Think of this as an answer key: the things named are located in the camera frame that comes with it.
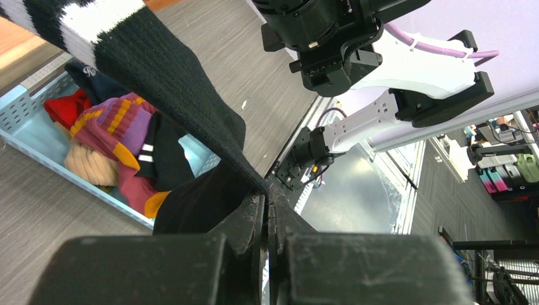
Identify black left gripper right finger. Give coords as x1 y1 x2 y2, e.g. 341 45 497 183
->
268 187 315 304

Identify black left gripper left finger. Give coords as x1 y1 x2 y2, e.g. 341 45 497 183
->
210 194 266 304

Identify striped beige sock front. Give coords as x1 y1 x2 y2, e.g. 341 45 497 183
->
64 139 119 187

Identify navy sock with white cuff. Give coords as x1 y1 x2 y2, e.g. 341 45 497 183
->
64 60 131 105

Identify red santa sock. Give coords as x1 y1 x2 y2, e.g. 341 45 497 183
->
43 88 92 130

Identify black white-striped sock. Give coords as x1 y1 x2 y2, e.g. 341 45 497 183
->
1 1 270 234
136 112 194 192

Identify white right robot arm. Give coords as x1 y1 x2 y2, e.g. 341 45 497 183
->
251 1 500 172

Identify wooden hanger stand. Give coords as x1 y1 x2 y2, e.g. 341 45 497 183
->
1 1 177 91

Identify light blue plastic basket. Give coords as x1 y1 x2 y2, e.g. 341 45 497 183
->
0 71 222 230

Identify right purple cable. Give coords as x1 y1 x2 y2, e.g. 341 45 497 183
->
315 23 500 127

